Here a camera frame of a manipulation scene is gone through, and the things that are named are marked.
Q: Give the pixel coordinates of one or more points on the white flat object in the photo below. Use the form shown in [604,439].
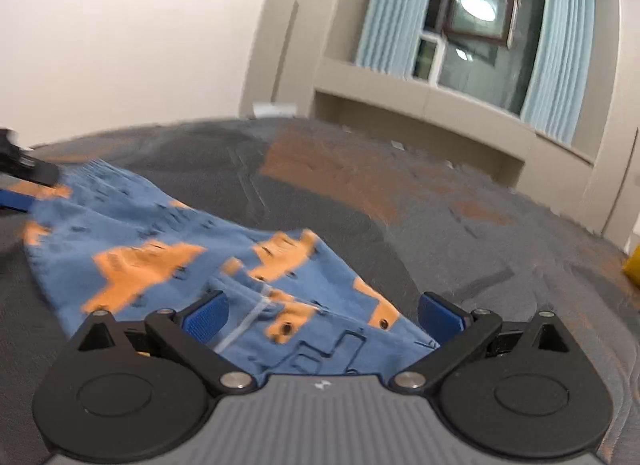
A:
[274,109]

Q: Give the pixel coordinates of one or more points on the grey orange quilted mattress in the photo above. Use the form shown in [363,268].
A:
[400,205]

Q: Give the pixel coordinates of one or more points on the yellow shopping bag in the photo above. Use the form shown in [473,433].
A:
[632,265]

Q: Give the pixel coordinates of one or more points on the tall beige wardrobe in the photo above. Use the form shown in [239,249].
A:
[305,30]
[620,120]

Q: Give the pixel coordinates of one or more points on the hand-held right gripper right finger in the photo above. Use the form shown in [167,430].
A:
[440,319]

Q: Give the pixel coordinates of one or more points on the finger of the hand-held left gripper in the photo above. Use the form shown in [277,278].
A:
[30,167]
[14,200]

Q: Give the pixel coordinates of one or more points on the dark framed window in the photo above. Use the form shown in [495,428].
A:
[475,25]

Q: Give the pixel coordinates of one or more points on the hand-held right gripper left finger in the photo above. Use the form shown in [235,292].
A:
[205,320]

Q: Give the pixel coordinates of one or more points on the beige window sill cabinet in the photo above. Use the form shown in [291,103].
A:
[425,105]

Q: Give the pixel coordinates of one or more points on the light blue curtain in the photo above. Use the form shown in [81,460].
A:
[387,7]
[557,52]

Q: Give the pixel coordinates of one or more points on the blue pants with orange cars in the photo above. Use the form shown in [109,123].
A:
[165,255]

